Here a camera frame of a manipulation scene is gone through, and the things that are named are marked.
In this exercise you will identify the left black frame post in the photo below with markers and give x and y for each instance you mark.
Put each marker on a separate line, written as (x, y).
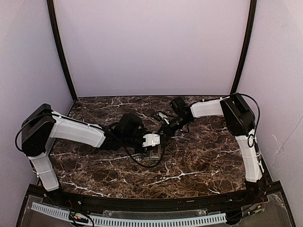
(60, 51)

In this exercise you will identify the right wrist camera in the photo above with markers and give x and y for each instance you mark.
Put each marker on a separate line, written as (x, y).
(161, 117)

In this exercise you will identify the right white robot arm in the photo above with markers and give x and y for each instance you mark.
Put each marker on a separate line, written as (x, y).
(240, 121)

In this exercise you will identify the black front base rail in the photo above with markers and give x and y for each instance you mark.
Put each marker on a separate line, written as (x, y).
(224, 202)

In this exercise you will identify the white universal remote control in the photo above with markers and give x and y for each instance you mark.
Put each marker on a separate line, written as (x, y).
(156, 153)

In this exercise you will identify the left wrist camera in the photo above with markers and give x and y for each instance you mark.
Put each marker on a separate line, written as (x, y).
(151, 140)

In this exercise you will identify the black frame post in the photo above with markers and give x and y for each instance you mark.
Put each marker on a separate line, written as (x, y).
(60, 51)
(245, 46)

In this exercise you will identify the right black frame post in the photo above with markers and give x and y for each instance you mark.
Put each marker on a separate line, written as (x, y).
(245, 46)

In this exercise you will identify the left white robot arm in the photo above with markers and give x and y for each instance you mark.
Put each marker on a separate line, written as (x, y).
(44, 123)

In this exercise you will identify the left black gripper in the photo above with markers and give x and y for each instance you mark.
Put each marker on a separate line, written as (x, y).
(144, 149)

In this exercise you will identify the white slotted cable duct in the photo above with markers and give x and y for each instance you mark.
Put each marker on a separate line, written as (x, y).
(131, 219)

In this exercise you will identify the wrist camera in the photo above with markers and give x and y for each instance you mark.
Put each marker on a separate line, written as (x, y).
(151, 140)
(161, 117)

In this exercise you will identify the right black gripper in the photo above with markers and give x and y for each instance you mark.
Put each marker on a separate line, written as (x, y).
(166, 129)

